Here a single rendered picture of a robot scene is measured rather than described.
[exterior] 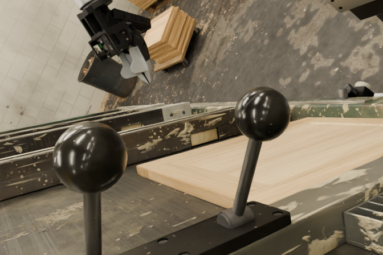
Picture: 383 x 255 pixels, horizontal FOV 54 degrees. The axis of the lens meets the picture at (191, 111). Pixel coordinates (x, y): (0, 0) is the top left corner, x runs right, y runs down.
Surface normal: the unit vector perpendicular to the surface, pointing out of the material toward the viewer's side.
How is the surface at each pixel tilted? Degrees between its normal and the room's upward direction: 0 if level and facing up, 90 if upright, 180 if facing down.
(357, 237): 33
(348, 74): 0
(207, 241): 55
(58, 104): 90
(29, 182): 90
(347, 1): 90
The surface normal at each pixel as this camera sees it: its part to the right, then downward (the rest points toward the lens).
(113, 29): 0.70, -0.25
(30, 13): 0.55, -0.11
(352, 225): -0.85, 0.15
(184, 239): -0.16, -0.98
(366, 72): -0.78, -0.41
